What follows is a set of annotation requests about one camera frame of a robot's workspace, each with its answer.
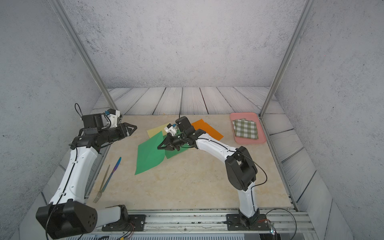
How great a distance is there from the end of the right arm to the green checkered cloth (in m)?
0.50

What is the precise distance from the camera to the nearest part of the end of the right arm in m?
0.66

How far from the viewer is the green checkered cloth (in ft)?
3.58
